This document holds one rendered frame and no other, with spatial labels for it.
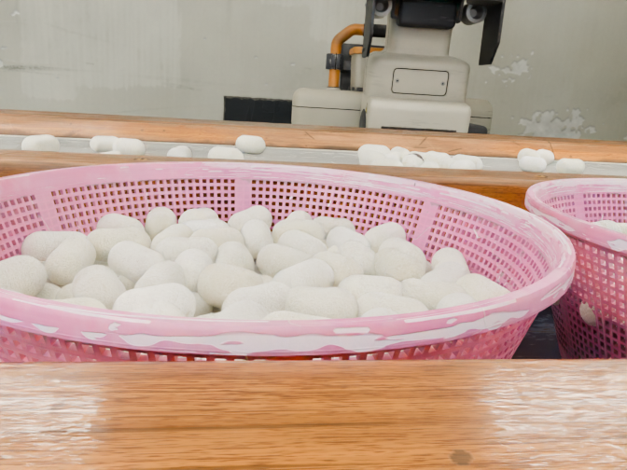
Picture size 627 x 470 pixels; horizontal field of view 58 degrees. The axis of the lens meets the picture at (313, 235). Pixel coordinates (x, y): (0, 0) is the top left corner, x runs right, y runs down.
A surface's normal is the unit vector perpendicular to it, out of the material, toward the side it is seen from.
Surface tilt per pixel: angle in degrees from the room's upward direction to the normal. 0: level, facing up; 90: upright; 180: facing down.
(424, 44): 98
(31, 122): 45
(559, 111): 90
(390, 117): 98
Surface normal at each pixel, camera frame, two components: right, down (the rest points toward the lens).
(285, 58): 0.05, 0.27
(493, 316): 0.58, 0.25
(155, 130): 0.13, -0.50
